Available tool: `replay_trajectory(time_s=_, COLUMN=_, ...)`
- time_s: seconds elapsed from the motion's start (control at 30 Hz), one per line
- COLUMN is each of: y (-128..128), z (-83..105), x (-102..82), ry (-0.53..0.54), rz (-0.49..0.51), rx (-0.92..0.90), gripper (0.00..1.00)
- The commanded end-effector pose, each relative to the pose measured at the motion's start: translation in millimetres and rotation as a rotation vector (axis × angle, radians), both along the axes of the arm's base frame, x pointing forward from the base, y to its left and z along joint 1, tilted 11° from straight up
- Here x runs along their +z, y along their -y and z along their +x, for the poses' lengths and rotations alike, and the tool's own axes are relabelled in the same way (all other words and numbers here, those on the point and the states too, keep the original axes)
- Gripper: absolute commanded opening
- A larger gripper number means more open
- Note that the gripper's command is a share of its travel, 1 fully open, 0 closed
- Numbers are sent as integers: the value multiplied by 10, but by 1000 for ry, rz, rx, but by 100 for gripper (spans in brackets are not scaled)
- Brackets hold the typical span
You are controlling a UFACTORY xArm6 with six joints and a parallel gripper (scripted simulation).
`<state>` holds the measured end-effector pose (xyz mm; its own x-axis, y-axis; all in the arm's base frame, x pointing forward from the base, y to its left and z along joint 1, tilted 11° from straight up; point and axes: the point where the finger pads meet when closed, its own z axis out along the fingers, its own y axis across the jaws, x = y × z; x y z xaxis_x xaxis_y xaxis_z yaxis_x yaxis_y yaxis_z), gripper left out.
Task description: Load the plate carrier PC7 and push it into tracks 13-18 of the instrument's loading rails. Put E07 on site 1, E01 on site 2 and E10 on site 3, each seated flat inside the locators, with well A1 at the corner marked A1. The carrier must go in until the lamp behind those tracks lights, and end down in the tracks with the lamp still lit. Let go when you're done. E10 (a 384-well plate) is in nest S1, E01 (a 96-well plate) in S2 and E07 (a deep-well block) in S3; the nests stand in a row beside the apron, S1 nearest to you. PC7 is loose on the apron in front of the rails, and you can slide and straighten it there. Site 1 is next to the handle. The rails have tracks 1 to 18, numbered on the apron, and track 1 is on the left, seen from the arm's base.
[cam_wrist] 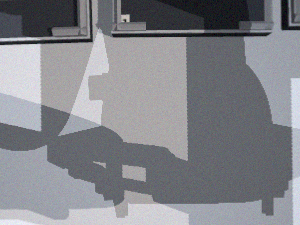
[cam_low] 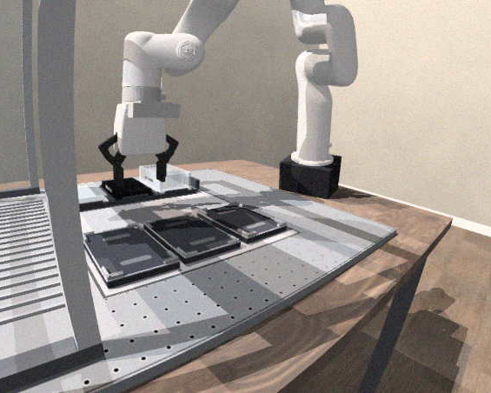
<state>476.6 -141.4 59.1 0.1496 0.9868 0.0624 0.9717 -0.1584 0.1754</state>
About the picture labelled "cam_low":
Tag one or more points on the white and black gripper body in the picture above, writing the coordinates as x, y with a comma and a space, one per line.
139, 136

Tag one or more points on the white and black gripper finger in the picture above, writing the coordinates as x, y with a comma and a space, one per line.
163, 159
116, 161

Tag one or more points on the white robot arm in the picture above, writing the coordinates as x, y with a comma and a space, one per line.
146, 54

